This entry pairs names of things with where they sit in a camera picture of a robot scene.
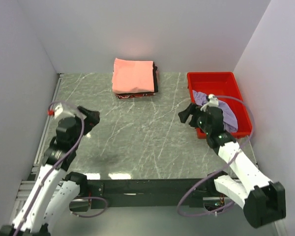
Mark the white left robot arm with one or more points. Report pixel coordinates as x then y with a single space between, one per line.
55 188

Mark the pink folded t shirt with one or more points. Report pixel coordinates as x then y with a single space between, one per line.
157 73

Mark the red patterned folded t shirt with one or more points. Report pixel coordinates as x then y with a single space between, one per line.
134 95

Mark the black folded t shirt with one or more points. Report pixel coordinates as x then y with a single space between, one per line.
156 78

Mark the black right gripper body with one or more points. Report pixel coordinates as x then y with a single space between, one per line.
192 117

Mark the aluminium rail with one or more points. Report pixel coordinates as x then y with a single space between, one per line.
45 130
25 189

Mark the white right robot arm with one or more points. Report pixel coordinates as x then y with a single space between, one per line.
262 200

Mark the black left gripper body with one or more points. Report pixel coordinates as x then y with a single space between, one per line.
87 119

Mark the aluminium left side rail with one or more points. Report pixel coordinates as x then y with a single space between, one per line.
45 130

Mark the aluminium front rail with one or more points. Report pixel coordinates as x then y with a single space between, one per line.
25 189

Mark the red plastic bin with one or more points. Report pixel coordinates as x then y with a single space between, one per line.
222 84

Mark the salmon pink t shirt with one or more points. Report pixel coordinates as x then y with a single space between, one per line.
132 75

